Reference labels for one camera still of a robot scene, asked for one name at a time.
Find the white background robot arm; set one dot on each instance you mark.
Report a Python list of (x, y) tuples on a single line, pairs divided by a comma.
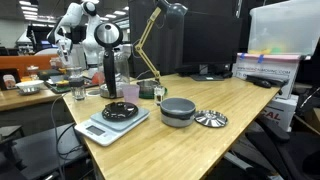
[(90, 40)]

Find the black round pot lid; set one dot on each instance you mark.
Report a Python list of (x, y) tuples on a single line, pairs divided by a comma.
[(120, 111)]

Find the gray cooking pot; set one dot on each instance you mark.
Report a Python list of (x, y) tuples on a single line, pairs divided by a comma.
[(176, 115)]

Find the black computer monitor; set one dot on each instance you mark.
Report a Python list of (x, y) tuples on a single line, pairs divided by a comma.
[(210, 40)]

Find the white digital kitchen scale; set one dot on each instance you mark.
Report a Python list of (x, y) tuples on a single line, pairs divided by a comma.
[(100, 131)]

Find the black office chair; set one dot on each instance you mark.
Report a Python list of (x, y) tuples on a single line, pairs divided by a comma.
[(286, 153)]

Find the white bowl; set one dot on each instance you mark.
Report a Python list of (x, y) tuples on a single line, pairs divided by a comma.
[(29, 86)]

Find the black low side table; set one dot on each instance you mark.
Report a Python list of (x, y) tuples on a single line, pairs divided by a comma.
[(36, 150)]

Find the white printed cardboard box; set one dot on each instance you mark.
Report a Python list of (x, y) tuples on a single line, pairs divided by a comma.
[(266, 68)]

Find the silver metal lid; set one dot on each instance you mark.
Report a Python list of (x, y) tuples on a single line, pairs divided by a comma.
[(210, 118)]

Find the glass jar with black band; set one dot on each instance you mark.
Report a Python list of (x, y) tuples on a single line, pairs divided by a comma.
[(77, 86)]

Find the white box with red letters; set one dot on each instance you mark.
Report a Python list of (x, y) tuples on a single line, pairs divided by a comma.
[(280, 113)]

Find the metal bowl with green rim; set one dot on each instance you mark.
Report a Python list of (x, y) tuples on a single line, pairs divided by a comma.
[(146, 89)]

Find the translucent plastic storage bin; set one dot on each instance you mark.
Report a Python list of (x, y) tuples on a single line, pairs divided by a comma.
[(283, 30)]

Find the pink plastic cup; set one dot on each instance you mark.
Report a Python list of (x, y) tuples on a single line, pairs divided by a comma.
[(131, 94)]

